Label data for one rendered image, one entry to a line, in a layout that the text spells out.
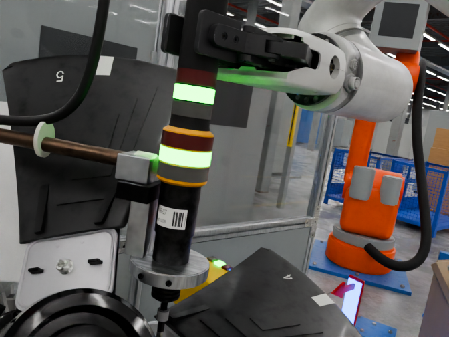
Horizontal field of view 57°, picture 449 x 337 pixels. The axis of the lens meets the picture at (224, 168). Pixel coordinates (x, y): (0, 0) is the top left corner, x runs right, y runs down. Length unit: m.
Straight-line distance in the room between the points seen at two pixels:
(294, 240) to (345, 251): 2.52
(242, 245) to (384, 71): 1.12
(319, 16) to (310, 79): 0.17
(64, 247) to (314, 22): 0.38
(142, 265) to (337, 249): 4.01
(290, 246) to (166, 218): 1.43
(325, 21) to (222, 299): 0.35
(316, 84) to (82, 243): 0.25
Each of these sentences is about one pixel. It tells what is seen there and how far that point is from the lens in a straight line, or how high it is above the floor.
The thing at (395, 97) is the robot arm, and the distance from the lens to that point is 0.54.
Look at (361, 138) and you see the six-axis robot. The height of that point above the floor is 1.29.
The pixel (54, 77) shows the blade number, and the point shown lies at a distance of 0.52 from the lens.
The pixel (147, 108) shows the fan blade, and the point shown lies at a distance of 0.47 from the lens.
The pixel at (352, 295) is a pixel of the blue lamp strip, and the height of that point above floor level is 1.17.
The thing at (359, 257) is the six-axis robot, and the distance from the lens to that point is 4.25.
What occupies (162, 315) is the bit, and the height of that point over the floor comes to 1.22.
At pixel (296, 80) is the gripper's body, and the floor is 1.44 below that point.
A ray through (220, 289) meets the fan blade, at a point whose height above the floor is 1.20.
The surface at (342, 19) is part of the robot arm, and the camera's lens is 0.54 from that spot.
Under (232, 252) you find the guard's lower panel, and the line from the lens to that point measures 1.51.
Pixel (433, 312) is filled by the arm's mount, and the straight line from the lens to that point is 0.79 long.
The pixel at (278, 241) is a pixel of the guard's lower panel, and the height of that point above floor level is 0.92.
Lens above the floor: 1.41
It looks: 9 degrees down
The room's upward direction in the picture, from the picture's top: 9 degrees clockwise
